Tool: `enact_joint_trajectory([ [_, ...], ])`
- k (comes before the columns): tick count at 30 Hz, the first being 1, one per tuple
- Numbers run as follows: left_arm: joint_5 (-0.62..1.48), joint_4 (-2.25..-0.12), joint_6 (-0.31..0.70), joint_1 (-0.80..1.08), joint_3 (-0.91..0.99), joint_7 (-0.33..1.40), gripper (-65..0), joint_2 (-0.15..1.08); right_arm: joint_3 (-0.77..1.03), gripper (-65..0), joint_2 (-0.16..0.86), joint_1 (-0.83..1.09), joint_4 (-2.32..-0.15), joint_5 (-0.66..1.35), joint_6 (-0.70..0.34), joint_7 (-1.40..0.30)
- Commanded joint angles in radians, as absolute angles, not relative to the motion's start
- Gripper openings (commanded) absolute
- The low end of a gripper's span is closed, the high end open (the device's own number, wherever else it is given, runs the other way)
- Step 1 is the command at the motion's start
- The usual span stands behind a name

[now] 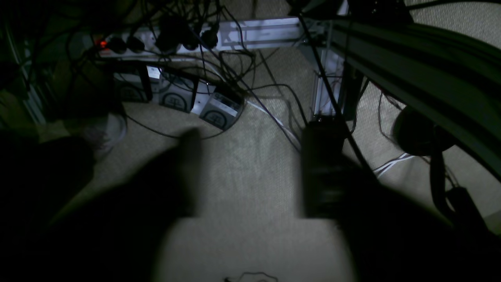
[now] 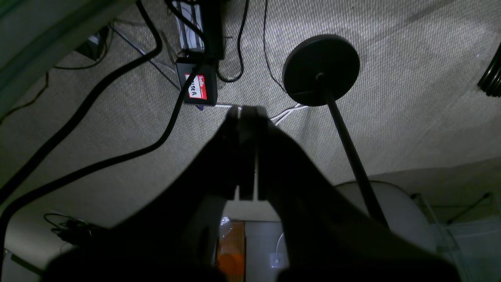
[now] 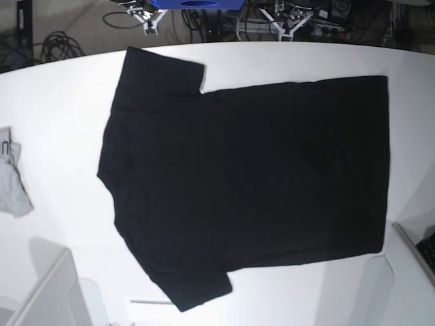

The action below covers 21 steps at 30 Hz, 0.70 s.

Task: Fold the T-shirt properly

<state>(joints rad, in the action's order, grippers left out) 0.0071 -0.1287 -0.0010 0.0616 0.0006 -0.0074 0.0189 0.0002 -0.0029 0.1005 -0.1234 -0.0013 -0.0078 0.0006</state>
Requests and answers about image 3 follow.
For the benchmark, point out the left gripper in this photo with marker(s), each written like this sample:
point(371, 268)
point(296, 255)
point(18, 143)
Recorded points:
point(285, 18)

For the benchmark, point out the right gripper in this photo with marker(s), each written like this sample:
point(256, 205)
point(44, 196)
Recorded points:
point(147, 14)

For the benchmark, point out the black T-shirt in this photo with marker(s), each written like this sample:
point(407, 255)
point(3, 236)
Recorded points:
point(272, 175)

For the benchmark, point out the blue box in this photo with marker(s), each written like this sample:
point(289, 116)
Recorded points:
point(198, 4)

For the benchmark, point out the white power strip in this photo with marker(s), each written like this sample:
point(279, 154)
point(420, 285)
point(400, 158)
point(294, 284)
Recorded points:
point(312, 30)

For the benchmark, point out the grey cloth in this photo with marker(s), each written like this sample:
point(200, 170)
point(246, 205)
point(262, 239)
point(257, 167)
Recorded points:
point(14, 199)

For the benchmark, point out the black keyboard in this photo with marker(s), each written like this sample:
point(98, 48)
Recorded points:
point(427, 248)

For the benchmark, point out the white partition panel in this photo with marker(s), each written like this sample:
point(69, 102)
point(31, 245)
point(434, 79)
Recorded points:
point(397, 288)

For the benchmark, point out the white monitor back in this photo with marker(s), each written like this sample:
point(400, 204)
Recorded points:
point(60, 297)

